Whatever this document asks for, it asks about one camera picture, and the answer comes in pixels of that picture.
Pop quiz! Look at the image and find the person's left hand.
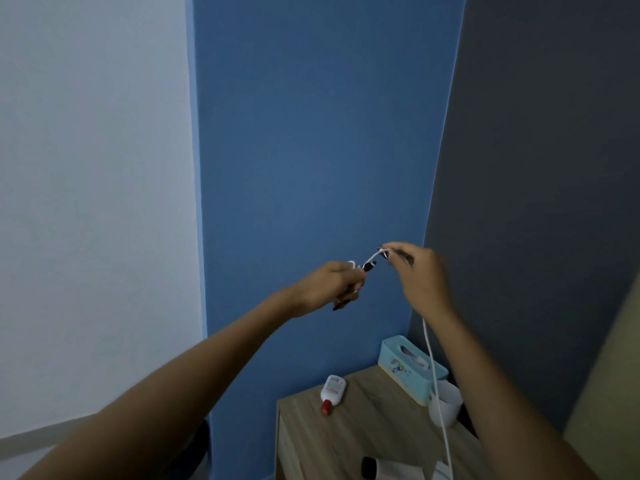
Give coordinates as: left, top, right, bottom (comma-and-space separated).
295, 261, 369, 318

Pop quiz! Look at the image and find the person's right hand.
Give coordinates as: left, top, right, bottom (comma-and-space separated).
382, 241, 453, 323

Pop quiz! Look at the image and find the white charging cable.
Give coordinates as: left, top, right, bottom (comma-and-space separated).
348, 248, 456, 480

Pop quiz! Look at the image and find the white cup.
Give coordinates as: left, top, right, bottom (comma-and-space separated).
428, 378, 465, 429

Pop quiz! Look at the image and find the black lined trash bin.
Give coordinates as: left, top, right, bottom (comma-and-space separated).
169, 419, 211, 480

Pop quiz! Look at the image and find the person's left forearm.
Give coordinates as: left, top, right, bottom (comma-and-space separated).
17, 289, 311, 480

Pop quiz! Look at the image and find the person's right forearm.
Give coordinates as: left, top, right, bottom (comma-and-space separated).
425, 309, 601, 480

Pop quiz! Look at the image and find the wooden nightstand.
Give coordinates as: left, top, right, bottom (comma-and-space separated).
273, 364, 496, 480

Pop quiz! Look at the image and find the light blue tissue box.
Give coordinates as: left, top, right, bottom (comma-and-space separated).
377, 335, 450, 407

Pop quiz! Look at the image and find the white bottle with red cap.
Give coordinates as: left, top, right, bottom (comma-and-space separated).
320, 374, 348, 417

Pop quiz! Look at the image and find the white tube with black cap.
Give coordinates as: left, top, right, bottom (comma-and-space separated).
361, 457, 427, 480

